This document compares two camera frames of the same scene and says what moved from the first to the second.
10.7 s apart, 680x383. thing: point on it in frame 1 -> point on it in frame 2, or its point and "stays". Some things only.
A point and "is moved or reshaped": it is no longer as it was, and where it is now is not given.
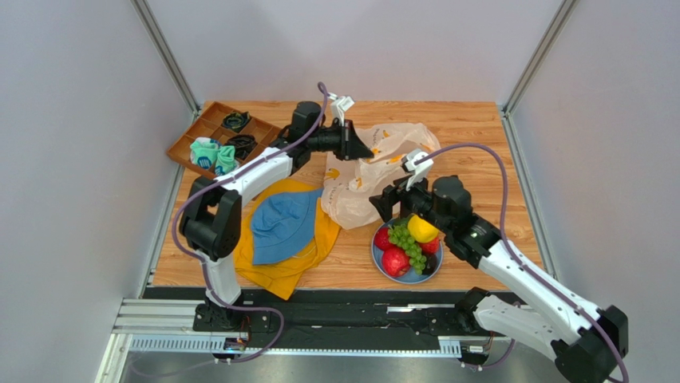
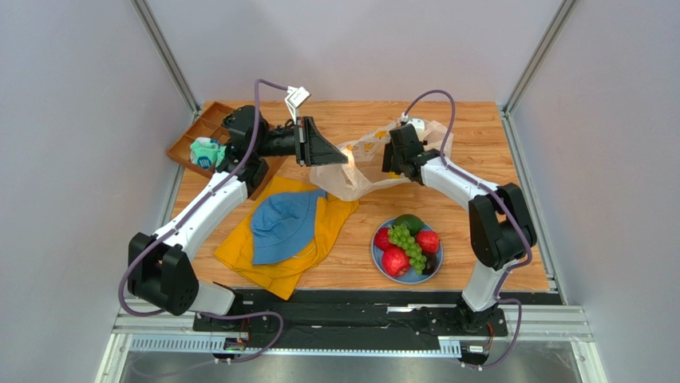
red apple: [395, 262] stays
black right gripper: [400, 196] -> [396, 157]
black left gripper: [349, 148] -> [311, 148]
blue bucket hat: [282, 224] stays
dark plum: [430, 264] stays
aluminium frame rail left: [144, 15] stays
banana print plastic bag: [348, 185] is moved or reshaped
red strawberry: [381, 239] stays
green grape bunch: [401, 236] stays
